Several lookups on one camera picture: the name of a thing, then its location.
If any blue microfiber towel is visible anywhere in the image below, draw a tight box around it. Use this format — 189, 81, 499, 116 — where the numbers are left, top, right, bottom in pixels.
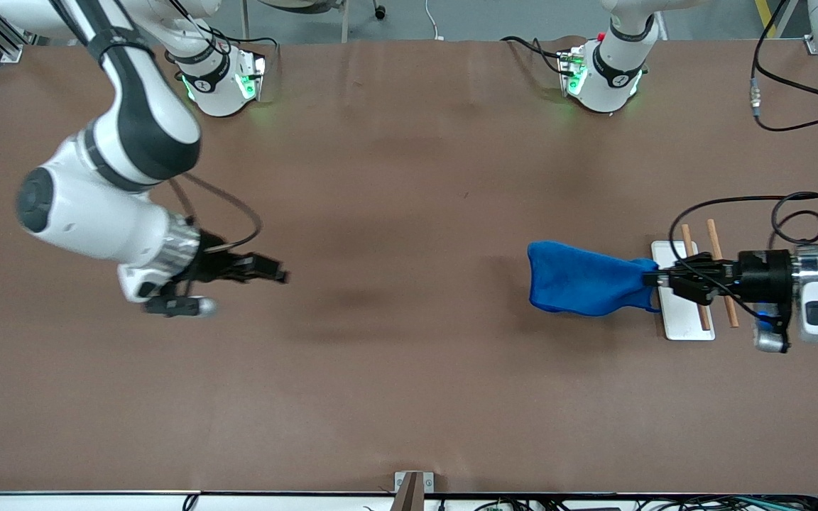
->
527, 241, 662, 317

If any white rack with wooden rods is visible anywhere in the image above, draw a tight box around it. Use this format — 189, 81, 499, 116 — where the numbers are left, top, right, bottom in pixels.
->
650, 219, 741, 341

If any chair base with caster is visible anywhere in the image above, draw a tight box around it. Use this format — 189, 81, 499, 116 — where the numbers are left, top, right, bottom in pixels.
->
241, 0, 388, 43

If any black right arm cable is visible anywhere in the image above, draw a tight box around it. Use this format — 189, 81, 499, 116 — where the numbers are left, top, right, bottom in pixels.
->
168, 172, 265, 258

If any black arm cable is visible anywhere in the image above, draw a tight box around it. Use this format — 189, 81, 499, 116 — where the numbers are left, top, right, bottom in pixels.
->
168, 172, 265, 258
670, 0, 818, 322

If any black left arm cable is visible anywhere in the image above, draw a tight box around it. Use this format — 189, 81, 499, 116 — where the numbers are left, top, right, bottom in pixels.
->
670, 0, 818, 322

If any black base power cable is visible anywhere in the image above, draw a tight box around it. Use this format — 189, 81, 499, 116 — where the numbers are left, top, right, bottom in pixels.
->
235, 34, 280, 72
500, 35, 570, 76

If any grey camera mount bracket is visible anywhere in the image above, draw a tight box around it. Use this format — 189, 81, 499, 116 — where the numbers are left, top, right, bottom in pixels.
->
391, 471, 436, 511

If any white floor cable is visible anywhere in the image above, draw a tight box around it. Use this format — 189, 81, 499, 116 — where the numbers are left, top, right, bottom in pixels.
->
425, 0, 447, 41

